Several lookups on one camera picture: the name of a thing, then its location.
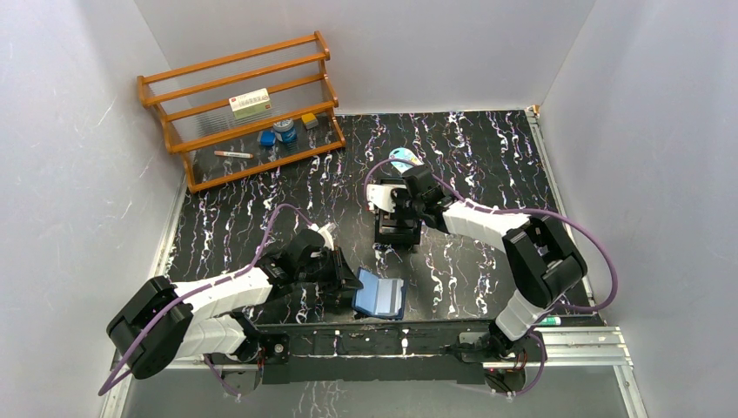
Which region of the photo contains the teal oval blister pack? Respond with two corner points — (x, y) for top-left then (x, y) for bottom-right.
(389, 147), (423, 174)

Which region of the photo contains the green white marker pen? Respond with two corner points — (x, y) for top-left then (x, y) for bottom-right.
(537, 316), (562, 327)

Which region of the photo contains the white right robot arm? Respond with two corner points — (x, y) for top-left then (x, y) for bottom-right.
(364, 165), (588, 362)

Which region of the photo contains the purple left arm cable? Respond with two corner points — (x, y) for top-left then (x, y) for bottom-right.
(97, 203), (315, 398)

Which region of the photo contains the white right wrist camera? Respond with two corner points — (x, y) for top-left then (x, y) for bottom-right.
(366, 184), (399, 213)

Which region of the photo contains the orange white marker pen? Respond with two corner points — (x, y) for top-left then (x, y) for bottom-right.
(214, 150), (254, 159)

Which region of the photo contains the blue small cap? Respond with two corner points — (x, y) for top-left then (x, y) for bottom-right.
(258, 131), (277, 147)

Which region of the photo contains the blue round tin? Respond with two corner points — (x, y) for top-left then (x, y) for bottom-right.
(272, 118), (298, 144)

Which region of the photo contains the black card box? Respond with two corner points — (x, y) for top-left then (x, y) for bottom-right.
(366, 179), (422, 247)

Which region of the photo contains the white green small box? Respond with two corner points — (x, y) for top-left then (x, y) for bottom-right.
(228, 88), (272, 120)

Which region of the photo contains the yellow grey small block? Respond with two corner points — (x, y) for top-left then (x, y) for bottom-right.
(301, 112), (319, 130)

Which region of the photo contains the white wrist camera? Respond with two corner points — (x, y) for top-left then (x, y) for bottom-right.
(313, 222), (337, 251)
(366, 184), (399, 213)

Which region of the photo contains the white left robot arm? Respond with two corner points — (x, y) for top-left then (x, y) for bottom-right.
(106, 226), (363, 379)

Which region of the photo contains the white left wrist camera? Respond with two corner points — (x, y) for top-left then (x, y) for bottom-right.
(313, 222), (337, 251)

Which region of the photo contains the orange wooden shelf rack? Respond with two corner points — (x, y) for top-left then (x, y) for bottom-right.
(136, 31), (346, 192)

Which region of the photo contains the blue leather card holder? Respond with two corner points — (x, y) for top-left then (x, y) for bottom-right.
(352, 268), (406, 320)

